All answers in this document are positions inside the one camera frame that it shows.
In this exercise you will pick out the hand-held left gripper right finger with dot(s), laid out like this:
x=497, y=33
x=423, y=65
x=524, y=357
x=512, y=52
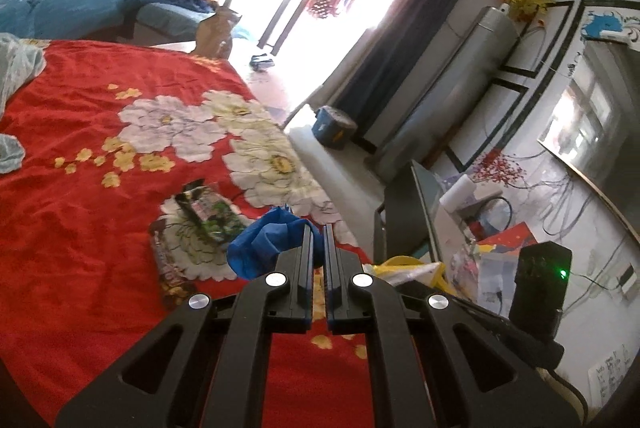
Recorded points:
x=330, y=258

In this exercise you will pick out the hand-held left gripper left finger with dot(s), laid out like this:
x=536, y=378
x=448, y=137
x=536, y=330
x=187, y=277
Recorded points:
x=306, y=258

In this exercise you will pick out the yellow round bin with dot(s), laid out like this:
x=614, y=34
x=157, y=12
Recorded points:
x=395, y=262

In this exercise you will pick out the lavender bundle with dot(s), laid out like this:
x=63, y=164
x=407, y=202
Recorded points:
x=402, y=275

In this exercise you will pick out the pale blue printed paper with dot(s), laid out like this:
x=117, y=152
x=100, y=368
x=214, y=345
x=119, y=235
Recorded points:
x=495, y=280

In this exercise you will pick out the red paper bag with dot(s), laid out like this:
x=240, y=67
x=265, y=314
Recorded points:
x=515, y=240

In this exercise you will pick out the colourful printed booklet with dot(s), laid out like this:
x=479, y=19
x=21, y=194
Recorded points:
x=465, y=265

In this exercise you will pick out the green black snack wrapper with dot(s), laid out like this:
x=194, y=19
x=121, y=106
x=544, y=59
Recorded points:
x=207, y=213

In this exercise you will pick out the grey glass-top cabinet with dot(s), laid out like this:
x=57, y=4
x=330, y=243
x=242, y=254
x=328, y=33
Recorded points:
x=425, y=198

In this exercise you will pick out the blue storage box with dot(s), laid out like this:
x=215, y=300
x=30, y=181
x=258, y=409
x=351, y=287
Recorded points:
x=332, y=128

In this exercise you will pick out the dark maroon snack wrapper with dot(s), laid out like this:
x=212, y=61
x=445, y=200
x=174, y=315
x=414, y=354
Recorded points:
x=167, y=263

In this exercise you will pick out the flat screen television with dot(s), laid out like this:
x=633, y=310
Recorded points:
x=595, y=133

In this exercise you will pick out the small dark object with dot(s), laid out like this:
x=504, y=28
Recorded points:
x=262, y=62

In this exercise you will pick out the red floral blanket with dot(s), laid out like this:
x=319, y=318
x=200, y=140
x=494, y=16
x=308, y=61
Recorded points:
x=100, y=233

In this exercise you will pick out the grey standing air conditioner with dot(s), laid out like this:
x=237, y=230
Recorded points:
x=450, y=78

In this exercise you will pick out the dark curtain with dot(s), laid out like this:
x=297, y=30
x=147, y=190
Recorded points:
x=400, y=23

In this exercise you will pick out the yellow flower bouquet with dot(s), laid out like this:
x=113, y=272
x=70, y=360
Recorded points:
x=525, y=1

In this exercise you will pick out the white tied bundle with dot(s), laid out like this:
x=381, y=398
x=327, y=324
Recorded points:
x=20, y=68

